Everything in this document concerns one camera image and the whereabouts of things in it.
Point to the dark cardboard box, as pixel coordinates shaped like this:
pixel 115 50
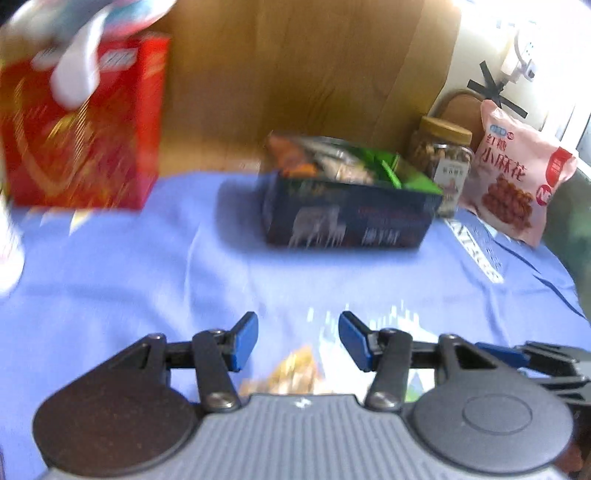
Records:
pixel 351 217

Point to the pink snack bag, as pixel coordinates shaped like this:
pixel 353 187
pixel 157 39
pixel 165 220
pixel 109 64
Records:
pixel 512 175

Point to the green snack packet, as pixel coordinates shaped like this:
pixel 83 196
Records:
pixel 397 173

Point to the white power strip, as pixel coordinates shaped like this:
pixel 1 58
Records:
pixel 519 55

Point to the orange snack packet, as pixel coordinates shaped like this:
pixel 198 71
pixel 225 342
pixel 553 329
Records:
pixel 293 157

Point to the yellow snack packet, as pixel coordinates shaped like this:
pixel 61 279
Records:
pixel 295 374

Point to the silver snack packet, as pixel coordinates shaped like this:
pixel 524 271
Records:
pixel 334 161

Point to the black tape strip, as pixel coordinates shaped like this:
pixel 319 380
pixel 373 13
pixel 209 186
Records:
pixel 494 90

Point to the clear nut jar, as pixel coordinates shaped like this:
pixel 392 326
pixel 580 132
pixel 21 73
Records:
pixel 443 157

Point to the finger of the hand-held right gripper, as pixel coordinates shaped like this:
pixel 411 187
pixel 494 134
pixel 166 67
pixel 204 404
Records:
pixel 565 385
pixel 501 353

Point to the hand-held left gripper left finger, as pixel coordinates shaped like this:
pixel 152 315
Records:
pixel 244 342

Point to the pink and blue plush toy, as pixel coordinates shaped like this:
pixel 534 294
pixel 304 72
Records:
pixel 78 55

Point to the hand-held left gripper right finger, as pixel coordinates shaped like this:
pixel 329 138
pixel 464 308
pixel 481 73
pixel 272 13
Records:
pixel 353 342

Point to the blue printed cloth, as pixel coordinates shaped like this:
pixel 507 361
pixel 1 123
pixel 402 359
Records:
pixel 138 277

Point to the red gift box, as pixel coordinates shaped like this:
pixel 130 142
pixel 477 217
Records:
pixel 87 138

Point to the wooden board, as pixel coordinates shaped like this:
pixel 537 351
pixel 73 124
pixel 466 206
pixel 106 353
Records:
pixel 300 69

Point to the white round container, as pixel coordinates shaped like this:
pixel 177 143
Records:
pixel 9 249

